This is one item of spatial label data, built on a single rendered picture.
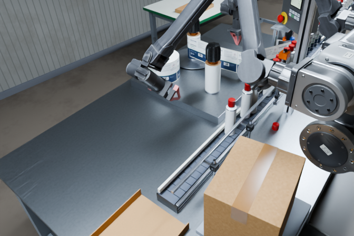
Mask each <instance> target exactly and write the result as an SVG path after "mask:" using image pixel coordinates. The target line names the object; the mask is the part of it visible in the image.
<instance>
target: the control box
mask: <svg viewBox="0 0 354 236"><path fill-rule="evenodd" d="M304 2H305V0H303V2H302V8H301V11H300V10H299V9H297V8H295V7H293V6H291V5H290V3H291V0H283V4H282V11H281V15H282V16H284V17H285V20H284V21H283V22H282V23H281V24H283V25H284V26H286V27H287V28H289V29H290V30H292V31H293V32H295V33H296V34H298V33H299V28H300V23H301V18H302V12H303V7H304ZM289 8H291V9H293V10H295V11H296V12H298V13H300V14H301V16H300V21H299V22H297V21H296V20H294V19H293V18H291V17H290V16H288V15H289ZM319 16H320V15H319V12H318V7H317V10H316V15H315V18H314V23H313V28H312V32H311V33H316V32H317V29H318V25H319V20H318V17H319Z"/></svg>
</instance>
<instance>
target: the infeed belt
mask: <svg viewBox="0 0 354 236"><path fill-rule="evenodd" d="M319 47H320V46H317V47H316V48H313V51H312V52H309V56H306V57H311V56H312V55H313V54H314V53H315V51H316V50H317V49H318V48H319ZM276 91H277V89H276ZM276 91H275V92H274V93H272V96H271V97H265V98H264V99H263V100H262V101H261V103H260V104H259V105H258V106H257V112H256V113H255V114H250V118H249V119H244V120H243V121H242V123H244V124H248V123H249V121H250V120H253V119H254V118H255V117H256V116H257V115H258V114H259V113H260V112H261V111H262V109H263V108H264V107H265V106H266V105H267V104H268V103H269V102H270V101H271V100H272V99H273V98H274V96H275V95H276ZM262 96H263V90H262V91H261V92H260V93H259V96H258V100H259V99H260V98H261V97H262ZM240 118H241V117H240V113H239V114H238V115H237V116H236V122H237V121H238V120H239V119H240ZM245 128H246V127H245V126H243V125H241V124H240V125H239V126H238V127H237V128H236V129H235V135H234V136H228V137H227V138H226V139H225V140H224V141H223V142H222V143H221V144H220V146H219V147H218V148H217V149H216V150H215V151H214V152H213V153H212V154H211V155H210V156H209V157H208V158H207V159H206V161H208V162H210V163H212V162H213V159H217V158H218V157H219V156H220V155H221V154H222V153H223V152H224V151H225V150H226V149H227V148H228V146H229V145H230V144H231V143H232V142H233V141H234V140H235V139H236V138H237V137H238V136H239V134H240V133H241V132H242V131H243V130H244V129H245ZM224 135H225V133H224V129H223V130H222V131H221V132H220V133H219V134H218V135H217V136H216V137H215V138H214V139H213V140H212V141H211V142H210V143H209V144H208V145H207V146H206V147H205V148H204V149H203V150H202V151H201V152H200V153H199V154H198V155H197V156H196V157H195V158H194V159H193V161H191V162H190V163H189V165H188V166H187V167H186V168H185V169H184V170H183V171H182V172H181V173H180V174H179V175H178V176H177V177H176V178H175V179H174V180H173V181H172V182H171V183H170V184H169V185H168V186H167V187H166V188H165V189H164V190H163V191H162V192H161V193H159V195H160V196H161V197H163V198H165V199H166V200H167V201H169V202H170V203H172V204H173V205H175V204H176V203H177V202H178V201H179V200H180V199H181V198H182V197H183V196H184V195H185V194H186V192H187V191H188V190H189V189H190V188H191V187H192V186H193V184H194V183H195V182H196V181H197V180H198V179H199V178H200V177H201V176H202V175H203V174H204V172H205V171H206V170H207V169H208V168H209V167H210V166H209V165H207V164H205V163H202V164H201V165H200V167H199V168H198V169H197V170H196V171H195V172H194V173H193V174H192V175H191V176H190V177H189V178H188V179H187V180H186V181H185V182H184V183H183V184H182V185H181V186H180V187H179V189H178V190H177V191H176V192H175V193H174V194H173V193H171V190H172V189H173V188H174V187H175V186H176V185H177V184H178V183H179V182H180V181H181V180H182V179H183V178H184V176H185V175H186V174H187V173H188V172H189V171H190V170H191V169H192V168H193V167H194V166H195V165H196V164H197V163H198V162H199V161H200V160H201V159H202V158H203V157H204V156H205V155H206V154H207V153H208V152H209V151H210V150H211V149H212V148H213V147H214V146H215V145H216V144H217V142H218V141H219V140H220V139H221V138H222V137H223V136H224Z"/></svg>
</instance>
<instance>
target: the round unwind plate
mask: <svg viewBox="0 0 354 236"><path fill-rule="evenodd" d="M178 53H179V61H180V67H181V68H186V69H201V68H205V63H204V62H202V61H199V60H190V59H188V48H185V49H182V50H180V51H178Z"/></svg>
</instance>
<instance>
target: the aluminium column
mask: <svg viewBox="0 0 354 236"><path fill-rule="evenodd" d="M316 10H317V4H316V2H315V0H305V2H304V7H303V12H302V18H301V23H300V28H299V33H298V39H297V44H296V49H295V53H294V58H293V63H295V64H298V63H299V62H301V61H302V60H303V59H305V58H306V55H307V50H308V46H309V42H310V37H311V32H312V28H313V23H314V18H315V15H316ZM293 112H294V109H292V108H291V107H289V106H286V105H284V109H283V113H286V114H289V115H291V114H292V113H293Z"/></svg>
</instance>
